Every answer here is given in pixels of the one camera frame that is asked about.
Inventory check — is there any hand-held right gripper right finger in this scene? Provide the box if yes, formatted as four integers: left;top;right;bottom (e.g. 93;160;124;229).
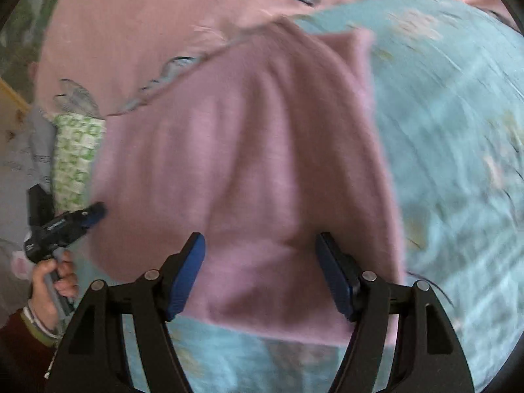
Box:
315;232;476;393

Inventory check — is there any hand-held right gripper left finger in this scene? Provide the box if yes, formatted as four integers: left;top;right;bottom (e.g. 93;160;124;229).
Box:
45;232;206;393

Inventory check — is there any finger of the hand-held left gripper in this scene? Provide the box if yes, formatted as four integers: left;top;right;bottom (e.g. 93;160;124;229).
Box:
61;202;108;239

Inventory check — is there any purple knit sweater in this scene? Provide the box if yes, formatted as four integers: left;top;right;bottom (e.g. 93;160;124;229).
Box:
88;18;408;346

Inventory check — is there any person's left forearm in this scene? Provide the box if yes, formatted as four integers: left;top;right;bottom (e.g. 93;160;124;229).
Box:
0;303;63;393

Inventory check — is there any person's left hand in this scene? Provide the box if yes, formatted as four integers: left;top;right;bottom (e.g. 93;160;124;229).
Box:
29;251;79;329

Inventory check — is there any green checkered pillow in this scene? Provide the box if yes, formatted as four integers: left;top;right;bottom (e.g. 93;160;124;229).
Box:
52;114;108;215

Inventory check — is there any wooden headboard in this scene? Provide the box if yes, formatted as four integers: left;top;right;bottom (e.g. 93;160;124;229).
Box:
0;76;32;140

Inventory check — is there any teal floral bed sheet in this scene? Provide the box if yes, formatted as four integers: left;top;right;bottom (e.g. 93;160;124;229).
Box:
74;0;524;393

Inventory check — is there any pink quilt with plaid hearts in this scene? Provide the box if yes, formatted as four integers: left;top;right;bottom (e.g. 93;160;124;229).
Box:
35;0;514;117

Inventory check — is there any black cable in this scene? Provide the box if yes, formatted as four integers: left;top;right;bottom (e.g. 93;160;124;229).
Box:
407;269;456;309

